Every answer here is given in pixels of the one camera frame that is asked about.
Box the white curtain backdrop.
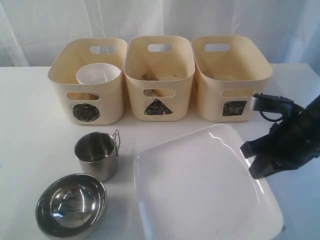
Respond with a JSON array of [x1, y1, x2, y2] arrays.
[[0, 0, 320, 72]]

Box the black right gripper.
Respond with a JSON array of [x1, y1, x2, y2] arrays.
[[240, 93, 320, 179]]

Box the stainless steel bowl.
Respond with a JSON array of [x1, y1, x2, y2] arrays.
[[35, 173, 108, 240]]

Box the cream bin with square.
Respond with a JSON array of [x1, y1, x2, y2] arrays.
[[191, 35, 273, 122]]

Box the white round bowl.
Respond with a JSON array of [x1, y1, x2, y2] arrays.
[[76, 63, 121, 85]]

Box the steel spoon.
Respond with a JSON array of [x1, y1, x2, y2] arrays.
[[147, 76, 162, 97]]

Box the steel mug wire handle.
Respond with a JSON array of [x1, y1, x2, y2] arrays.
[[74, 130, 121, 182]]

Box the wooden chopstick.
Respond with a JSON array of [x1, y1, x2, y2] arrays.
[[142, 74, 164, 97]]

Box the cream bin with circle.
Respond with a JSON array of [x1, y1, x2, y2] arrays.
[[48, 37, 128, 125]]

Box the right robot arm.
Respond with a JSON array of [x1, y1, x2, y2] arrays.
[[240, 93, 320, 179]]

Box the cream bin with triangle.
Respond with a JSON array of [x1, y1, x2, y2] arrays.
[[123, 35, 195, 121]]

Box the white square plate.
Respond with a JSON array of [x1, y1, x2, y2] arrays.
[[133, 124, 284, 240]]

